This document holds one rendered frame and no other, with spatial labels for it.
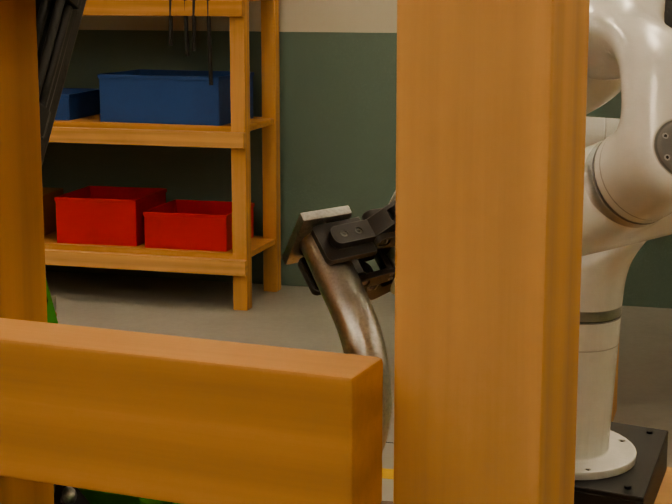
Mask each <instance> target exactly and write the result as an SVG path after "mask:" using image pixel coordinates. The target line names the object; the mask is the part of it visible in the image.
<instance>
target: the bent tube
mask: <svg viewBox="0 0 672 504"><path fill-rule="evenodd" d="M351 215H352V211H351V209H350V207H349V206H348V205H347V206H341V207H334V208H328V209H322V210H316V211H309V212H303V213H300V215H299V217H298V220H297V222H296V224H295V227H294V229H293V232H292V234H291V237H290V239H289V241H288V244H287V246H286V249H285V251H284V254H283V256H282V258H283V261H284V263H285V264H286V265H288V264H294V263H298V262H299V260H300V258H302V257H304V258H305V260H306V262H307V264H308V266H309V269H310V271H311V273H312V275H313V277H314V279H315V282H316V284H317V286H318V288H319V290H320V293H321V295H322V297H323V299H324V301H325V304H326V306H327V308H328V310H329V312H330V314H331V317H332V319H333V321H334V324H335V326H336V329H337V331H338V334H339V337H340V341H341V344H342V348H343V352H344V354H354V355H363V356H373V357H379V358H381V359H382V361H383V416H382V452H383V449H384V447H385V444H386V441H387V437H388V433H389V427H390V421H391V410H392V388H391V375H390V368H389V361H388V355H387V351H386V346H385V342H384V338H383V334H382V331H381V327H380V324H379V321H378V319H377V316H376V313H375V311H374V308H373V306H372V303H371V301H370V299H369V297H368V295H367V293H366V291H365V289H364V286H363V284H362V282H361V280H360V278H359V276H358V274H357V272H356V270H355V268H354V265H353V263H352V261H351V260H350V261H346V262H341V263H337V264H332V265H329V264H327V263H326V262H325V260H324V258H323V256H322V254H321V252H320V250H319V249H318V247H317V245H316V243H315V241H314V239H313V237H312V235H311V231H312V229H313V227H314V226H316V225H321V224H326V223H330V222H335V221H340V220H345V219H350V217H351Z"/></svg>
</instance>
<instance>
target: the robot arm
mask: <svg viewBox="0 0 672 504"><path fill-rule="evenodd" d="M664 11H665V0H590V9H589V41H588V72H587V104H586V115H587V114H589V113H590V112H592V111H594V110H596V109H597V108H599V107H601V106H603V105H604V104H605V103H607V102H608V101H610V100H611V99H613V98H614V97H615V96H616V95H617V94H618V93H619V92H620V91H621V99H622V100H621V116H620V119H616V118H601V117H586V136H585V168H584V200H583V232H582V263H581V295H580V327H579V359H578V391H577V422H576V454H575V480H597V479H604V478H610V477H614V476H618V475H620V474H623V473H625V472H627V471H628V470H630V469H631V468H632V467H633V466H634V465H635V462H636V455H637V452H636V448H635V447H634V445H633V444H632V443H631V442H630V441H629V440H628V439H626V438H625V437H623V436H621V435H620V434H618V433H616V432H613V431H611V430H610V427H611V416H612V406H613V396H614V385H615V375H616V365H617V354H618V344H619V334H620V324H621V314H622V303H623V294H624V288H625V282H626V277H627V273H628V270H629V267H630V265H631V263H632V261H633V259H634V257H635V256H636V254H637V252H638V251H639V250H640V248H641V247H642V246H643V245H644V243H645V242H646V241H648V240H652V239H656V238H660V237H664V236H668V235H672V28H671V27H669V26H667V25H666V24H665V23H664ZM395 225H396V190H395V192H394V194H393V196H392V198H391V200H390V202H389V204H388V205H387V206H385V207H384V208H378V209H371V210H368V211H366V212H365V213H364V214H363V215H362V220H360V218H359V217H355V218H350V219H345V220H340V221H335V222H330V223H326V224H321V225H316V226H314V227H313V229H312V231H311V235H312V237H313V239H314V241H315V243H316V245H317V247H318V249H319V250H320V252H321V254H322V256H323V258H324V260H325V262H326V263H327V264H329V265H332V264H337V263H341V262H346V261H350V260H351V261H352V263H353V265H354V268H355V270H356V272H357V274H358V276H359V278H360V280H361V282H362V284H363V286H364V289H365V291H366V293H367V295H368V297H369V299H370V300H374V299H376V298H378V297H380V296H382V295H384V294H386V293H388V292H390V291H391V293H392V294H394V295H395ZM373 259H375V261H376V263H377V265H378V267H379V268H380V270H378V271H373V269H372V267H371V266H370V265H369V264H368V263H366V261H369V260H373Z"/></svg>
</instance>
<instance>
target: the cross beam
mask: <svg viewBox="0 0 672 504"><path fill-rule="evenodd" d="M382 416H383V361H382V359H381V358H379V357H373V356H363V355H354V354H344V353H334V352H325V351H315V350H306V349H296V348H286V347H277V346H267V345H258V344H248V343H238V342H229V341H219V340H210V339H200V338H190V337H181V336H171V335H162V334H152V333H143V332H133V331H123V330H114V329H104V328H95V327H85V326H75V325H66V324H56V323H47V322H37V321H27V320H18V319H8V318H0V476H4V477H10V478H17V479H23V480H30V481H36V482H43V483H49V484H56V485H62V486H69V487H76V488H82V489H89V490H95V491H102V492H108V493H115V494H121V495H128V496H134V497H141V498H147V499H154V500H160V501H167V502H173V503H180V504H380V503H381V501H382Z"/></svg>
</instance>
